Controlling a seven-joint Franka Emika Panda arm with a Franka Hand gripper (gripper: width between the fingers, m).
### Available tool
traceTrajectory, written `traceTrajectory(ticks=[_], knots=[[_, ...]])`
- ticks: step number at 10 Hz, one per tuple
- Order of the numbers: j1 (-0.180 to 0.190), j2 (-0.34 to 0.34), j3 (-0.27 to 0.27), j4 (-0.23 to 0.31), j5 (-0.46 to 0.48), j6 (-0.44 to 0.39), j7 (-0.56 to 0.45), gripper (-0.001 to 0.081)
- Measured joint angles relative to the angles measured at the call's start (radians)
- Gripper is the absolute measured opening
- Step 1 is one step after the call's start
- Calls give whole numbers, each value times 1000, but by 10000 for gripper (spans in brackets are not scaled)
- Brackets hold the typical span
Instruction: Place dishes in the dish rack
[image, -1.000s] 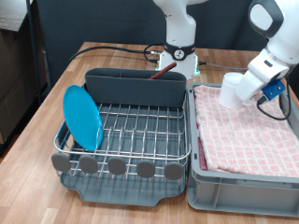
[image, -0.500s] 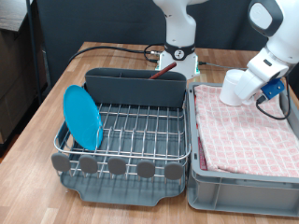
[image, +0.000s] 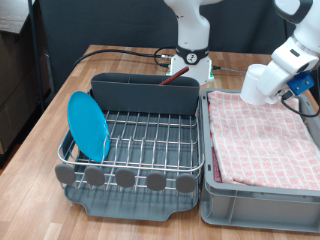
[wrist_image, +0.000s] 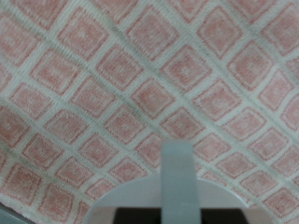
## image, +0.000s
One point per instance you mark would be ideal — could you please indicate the dark side cabinet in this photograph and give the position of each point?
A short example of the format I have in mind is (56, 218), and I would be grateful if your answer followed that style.
(16, 83)

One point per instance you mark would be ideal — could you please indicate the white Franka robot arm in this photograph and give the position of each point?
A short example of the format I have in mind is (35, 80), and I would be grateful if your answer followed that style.
(193, 30)

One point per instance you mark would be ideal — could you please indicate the red-brown wooden spoon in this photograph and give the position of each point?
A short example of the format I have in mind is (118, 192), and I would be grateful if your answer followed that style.
(175, 76)

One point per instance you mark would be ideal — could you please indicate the black metal pole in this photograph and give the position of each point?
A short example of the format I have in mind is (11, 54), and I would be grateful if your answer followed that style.
(36, 50)

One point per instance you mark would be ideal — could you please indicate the grey plastic crate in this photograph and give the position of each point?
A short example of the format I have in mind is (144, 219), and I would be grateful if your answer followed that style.
(253, 210)

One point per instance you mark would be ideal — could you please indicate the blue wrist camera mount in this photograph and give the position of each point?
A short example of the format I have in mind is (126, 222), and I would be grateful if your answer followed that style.
(301, 83)

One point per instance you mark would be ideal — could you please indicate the grey drain tray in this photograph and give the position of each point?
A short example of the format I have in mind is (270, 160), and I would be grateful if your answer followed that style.
(133, 206)

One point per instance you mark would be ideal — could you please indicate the dark grey cutlery holder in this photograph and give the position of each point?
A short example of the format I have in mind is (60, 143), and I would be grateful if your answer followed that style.
(143, 96)

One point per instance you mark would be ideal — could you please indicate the pink checked cloth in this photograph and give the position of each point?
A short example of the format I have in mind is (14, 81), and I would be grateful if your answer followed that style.
(263, 150)

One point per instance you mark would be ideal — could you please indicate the blue plate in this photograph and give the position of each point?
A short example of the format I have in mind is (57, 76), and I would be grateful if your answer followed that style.
(87, 126)

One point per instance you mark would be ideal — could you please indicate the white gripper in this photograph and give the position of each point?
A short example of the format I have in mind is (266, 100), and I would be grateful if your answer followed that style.
(275, 81)

